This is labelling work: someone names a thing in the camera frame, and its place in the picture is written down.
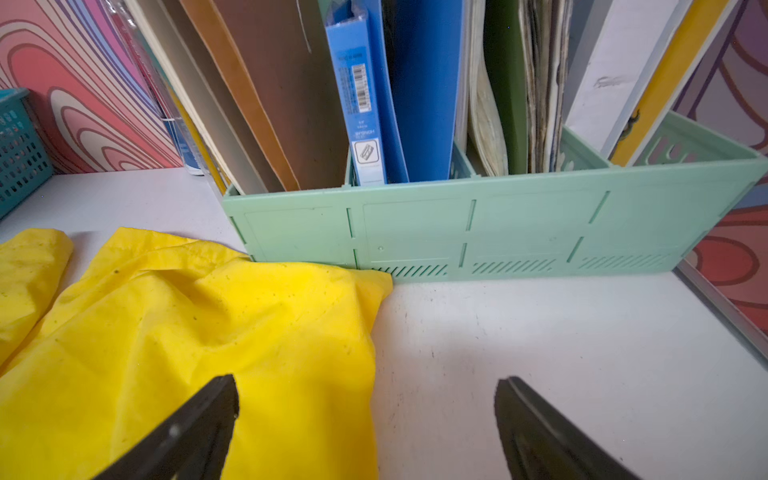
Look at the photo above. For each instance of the yellow shorts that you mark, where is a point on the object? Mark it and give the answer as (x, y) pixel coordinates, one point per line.
(89, 369)

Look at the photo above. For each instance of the white yellow book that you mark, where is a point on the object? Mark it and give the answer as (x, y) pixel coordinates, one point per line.
(629, 60)

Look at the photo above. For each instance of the blue binder folder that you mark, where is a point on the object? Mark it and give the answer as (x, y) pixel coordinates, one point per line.
(397, 68)

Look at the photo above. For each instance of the teal plastic basket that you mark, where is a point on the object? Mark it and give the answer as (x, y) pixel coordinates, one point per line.
(25, 165)

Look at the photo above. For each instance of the brown cardboard folder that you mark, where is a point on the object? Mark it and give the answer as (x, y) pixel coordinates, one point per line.
(275, 60)

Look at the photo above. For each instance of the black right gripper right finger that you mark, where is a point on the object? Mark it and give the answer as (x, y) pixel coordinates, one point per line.
(539, 442)

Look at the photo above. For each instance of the mint green file organizer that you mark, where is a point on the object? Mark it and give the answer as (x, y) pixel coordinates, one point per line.
(592, 219)

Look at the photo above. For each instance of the dark green worn book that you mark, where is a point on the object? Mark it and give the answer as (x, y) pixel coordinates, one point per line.
(526, 48)

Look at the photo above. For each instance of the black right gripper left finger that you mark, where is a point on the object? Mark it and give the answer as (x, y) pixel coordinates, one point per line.
(192, 443)

